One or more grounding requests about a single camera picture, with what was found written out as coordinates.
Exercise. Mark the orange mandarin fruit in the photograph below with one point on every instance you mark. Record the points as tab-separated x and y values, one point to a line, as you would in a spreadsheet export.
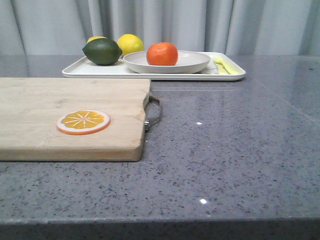
162	54

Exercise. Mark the yellow lemon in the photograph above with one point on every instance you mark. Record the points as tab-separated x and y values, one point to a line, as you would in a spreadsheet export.
95	38
130	43

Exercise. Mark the wooden cutting board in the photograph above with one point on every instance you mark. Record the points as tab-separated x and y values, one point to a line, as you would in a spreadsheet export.
31	106

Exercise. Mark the yellow plastic spoon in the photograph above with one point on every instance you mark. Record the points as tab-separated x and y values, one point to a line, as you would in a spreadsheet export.
221	68

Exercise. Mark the orange slice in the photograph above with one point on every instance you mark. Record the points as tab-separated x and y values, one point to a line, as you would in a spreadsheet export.
83	122

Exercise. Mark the grey curtain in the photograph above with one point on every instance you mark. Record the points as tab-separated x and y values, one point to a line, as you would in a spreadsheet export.
232	27

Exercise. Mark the metal cutting board handle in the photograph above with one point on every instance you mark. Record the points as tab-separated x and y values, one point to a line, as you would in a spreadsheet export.
153	112

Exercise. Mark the white rectangular tray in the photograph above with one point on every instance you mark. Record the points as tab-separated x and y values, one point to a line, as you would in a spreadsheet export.
84	68

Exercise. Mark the yellow plastic fork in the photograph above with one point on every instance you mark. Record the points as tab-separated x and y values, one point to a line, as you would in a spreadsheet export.
230	68

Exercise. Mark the rear yellow lemon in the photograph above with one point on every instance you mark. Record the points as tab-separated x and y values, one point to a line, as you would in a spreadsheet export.
95	38

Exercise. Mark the beige round plate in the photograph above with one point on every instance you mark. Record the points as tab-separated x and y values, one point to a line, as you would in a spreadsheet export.
189	62

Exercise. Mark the green lime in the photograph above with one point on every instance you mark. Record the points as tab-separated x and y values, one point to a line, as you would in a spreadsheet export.
103	51

